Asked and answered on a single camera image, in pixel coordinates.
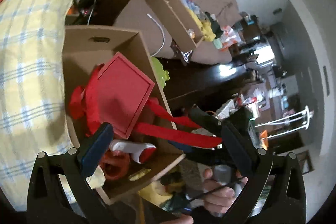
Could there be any white charging cable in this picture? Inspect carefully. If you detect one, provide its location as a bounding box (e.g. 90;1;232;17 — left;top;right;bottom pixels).
146;13;166;58

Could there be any white red lint brush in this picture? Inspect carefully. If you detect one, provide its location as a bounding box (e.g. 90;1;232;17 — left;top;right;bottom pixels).
109;139;157;164

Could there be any shallow cardboard tray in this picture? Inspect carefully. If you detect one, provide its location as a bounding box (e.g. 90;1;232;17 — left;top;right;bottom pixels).
145;0;203;52

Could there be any red gift box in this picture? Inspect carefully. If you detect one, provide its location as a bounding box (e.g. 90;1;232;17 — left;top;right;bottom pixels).
97;52;155;139

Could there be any person's right hand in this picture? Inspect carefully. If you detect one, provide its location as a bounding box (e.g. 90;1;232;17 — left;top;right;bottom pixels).
203;168;236;214

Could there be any yellow plastic bag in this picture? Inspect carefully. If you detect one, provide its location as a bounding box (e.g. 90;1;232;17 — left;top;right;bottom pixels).
186;8;216;42

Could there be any red foil ball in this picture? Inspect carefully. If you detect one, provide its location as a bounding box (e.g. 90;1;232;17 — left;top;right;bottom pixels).
100;150;130;181

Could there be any yellow plaid tablecloth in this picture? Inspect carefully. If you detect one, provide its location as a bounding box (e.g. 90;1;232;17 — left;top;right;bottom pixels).
1;0;74;211

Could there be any large open cardboard box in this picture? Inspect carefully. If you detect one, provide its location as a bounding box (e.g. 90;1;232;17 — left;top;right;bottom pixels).
63;25;184;205

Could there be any brown sofa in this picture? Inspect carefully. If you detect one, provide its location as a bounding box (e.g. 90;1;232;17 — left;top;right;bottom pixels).
114;0;241;65

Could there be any green cartoon lunch box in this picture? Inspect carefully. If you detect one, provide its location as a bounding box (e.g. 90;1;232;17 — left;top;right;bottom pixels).
151;57;170;89

